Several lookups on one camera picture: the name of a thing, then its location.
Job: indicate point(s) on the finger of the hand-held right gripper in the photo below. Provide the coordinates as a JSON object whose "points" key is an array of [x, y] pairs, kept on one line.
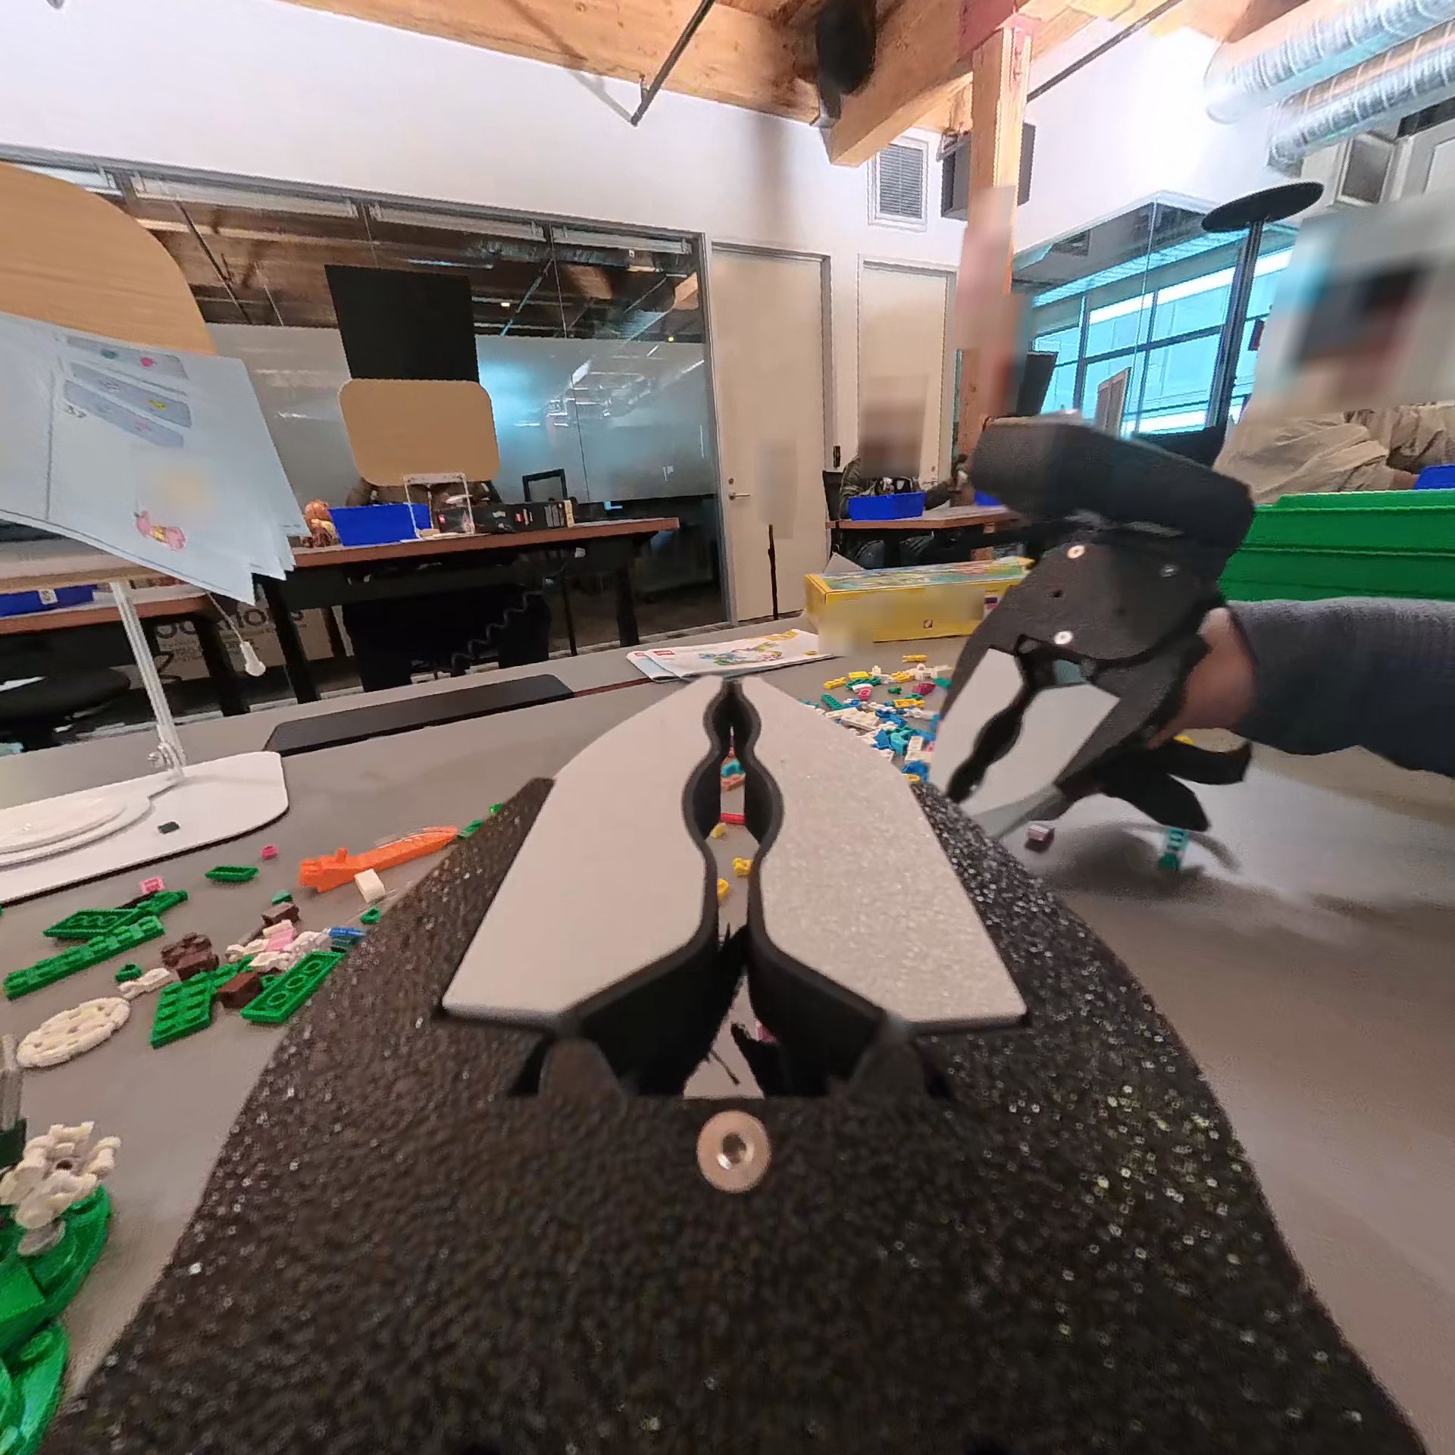
{"points": [[977, 705], [1057, 738]]}

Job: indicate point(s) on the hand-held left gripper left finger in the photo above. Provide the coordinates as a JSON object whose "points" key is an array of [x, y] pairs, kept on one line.
{"points": [[591, 864]]}

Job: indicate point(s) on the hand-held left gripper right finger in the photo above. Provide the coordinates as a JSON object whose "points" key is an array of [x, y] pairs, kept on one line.
{"points": [[875, 875]]}

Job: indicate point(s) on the pile of colourful lego pieces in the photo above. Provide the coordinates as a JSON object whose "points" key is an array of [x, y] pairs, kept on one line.
{"points": [[880, 710]]}

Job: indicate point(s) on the person's right forearm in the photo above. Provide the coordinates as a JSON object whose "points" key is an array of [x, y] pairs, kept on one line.
{"points": [[1353, 682]]}

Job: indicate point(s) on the yellow lego box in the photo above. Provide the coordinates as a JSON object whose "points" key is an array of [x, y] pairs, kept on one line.
{"points": [[897, 584]]}

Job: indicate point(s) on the teal lego piece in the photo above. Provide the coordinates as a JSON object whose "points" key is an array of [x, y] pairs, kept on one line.
{"points": [[1174, 847]]}

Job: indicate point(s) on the closed lego instruction booklet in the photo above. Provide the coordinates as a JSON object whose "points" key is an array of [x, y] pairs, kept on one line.
{"points": [[728, 656]]}

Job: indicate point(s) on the orange lego piece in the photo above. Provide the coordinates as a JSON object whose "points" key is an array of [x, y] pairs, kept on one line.
{"points": [[341, 869]]}

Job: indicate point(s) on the cluster of green lego plates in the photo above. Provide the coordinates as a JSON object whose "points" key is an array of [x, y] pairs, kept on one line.
{"points": [[192, 1006]]}

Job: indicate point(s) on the white round lego piece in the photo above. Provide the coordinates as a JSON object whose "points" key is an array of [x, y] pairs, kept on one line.
{"points": [[75, 1032]]}

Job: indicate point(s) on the open lego instruction booklet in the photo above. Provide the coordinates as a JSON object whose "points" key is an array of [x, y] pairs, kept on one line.
{"points": [[137, 454]]}

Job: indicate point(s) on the green lego flower build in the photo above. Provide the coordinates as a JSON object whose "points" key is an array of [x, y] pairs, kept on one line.
{"points": [[33, 1283]]}

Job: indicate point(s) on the person's right hand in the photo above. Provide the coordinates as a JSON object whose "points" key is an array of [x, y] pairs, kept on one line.
{"points": [[1221, 682]]}

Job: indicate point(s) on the wooden desk with black legs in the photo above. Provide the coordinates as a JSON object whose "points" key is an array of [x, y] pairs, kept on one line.
{"points": [[920, 519], [476, 537]]}

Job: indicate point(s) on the blue storage bin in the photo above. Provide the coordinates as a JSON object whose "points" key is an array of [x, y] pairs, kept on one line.
{"points": [[887, 506], [1434, 476], [381, 525], [45, 599]]}

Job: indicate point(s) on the stack of green bins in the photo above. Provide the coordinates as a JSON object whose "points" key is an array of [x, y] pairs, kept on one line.
{"points": [[1341, 545]]}

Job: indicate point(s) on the pale door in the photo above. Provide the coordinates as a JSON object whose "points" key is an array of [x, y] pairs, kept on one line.
{"points": [[773, 397], [904, 341]]}

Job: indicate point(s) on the white booklet stand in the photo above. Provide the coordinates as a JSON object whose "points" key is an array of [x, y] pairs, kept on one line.
{"points": [[215, 795]]}

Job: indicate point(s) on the clear acrylic box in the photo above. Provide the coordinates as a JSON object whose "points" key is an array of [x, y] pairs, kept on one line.
{"points": [[440, 506]]}

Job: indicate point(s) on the black floor lamp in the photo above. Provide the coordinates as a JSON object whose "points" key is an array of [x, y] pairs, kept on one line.
{"points": [[1261, 209]]}

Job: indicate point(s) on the tan rounded board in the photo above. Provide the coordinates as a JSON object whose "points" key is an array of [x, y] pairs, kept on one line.
{"points": [[417, 431], [80, 261]]}

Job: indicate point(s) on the black office chair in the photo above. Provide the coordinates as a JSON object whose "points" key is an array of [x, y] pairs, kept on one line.
{"points": [[57, 698]]}

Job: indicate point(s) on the wall vent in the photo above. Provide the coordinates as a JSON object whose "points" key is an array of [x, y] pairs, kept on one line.
{"points": [[901, 178]]}

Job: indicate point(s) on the wooden post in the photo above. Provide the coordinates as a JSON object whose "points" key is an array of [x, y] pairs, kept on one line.
{"points": [[998, 125]]}

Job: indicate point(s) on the black wall screen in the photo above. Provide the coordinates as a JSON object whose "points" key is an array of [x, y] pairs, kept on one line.
{"points": [[397, 324]]}

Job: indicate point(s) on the silver air duct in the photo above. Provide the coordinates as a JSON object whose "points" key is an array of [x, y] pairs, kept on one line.
{"points": [[1330, 67]]}

